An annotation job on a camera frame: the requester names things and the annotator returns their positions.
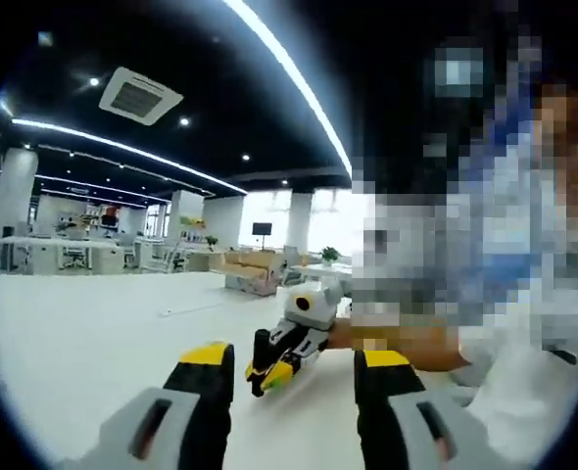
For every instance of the open cardboard box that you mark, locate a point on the open cardboard box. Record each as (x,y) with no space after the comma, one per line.
(240,267)
(269,264)

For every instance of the large potted green plant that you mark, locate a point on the large potted green plant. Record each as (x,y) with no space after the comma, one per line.
(330,254)

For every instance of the black monitor on stand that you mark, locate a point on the black monitor on stand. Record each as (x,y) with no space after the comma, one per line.
(262,228)

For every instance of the white office chair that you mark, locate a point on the white office chair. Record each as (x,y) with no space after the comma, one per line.
(291,267)

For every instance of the small potted green plant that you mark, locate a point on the small potted green plant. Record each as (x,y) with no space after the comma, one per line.
(211,241)

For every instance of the yellow green wall decoration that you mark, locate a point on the yellow green wall decoration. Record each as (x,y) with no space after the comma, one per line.
(193,221)

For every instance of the long straight ceiling light strip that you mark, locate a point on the long straight ceiling light strip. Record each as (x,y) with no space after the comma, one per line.
(294,63)

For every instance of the person's right hand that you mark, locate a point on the person's right hand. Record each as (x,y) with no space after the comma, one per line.
(342,338)

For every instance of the small white desk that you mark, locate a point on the small white desk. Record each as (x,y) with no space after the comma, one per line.
(325,271)

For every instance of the white office workstation row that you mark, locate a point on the white office workstation row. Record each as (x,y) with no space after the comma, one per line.
(49,254)

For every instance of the curved ceiling light strip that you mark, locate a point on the curved ceiling light strip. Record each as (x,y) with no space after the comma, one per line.
(122,144)

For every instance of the square ceiling air vent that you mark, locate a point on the square ceiling air vent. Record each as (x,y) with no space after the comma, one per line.
(139,95)

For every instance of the black lipstick cap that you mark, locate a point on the black lipstick cap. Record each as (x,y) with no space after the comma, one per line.
(262,347)

